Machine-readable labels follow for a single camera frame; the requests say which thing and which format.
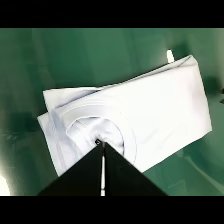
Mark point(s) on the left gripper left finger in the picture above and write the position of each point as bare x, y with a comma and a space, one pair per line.
81, 176

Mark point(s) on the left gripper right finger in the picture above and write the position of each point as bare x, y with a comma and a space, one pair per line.
126, 176

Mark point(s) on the white T-shirt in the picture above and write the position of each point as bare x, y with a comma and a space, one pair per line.
160, 106

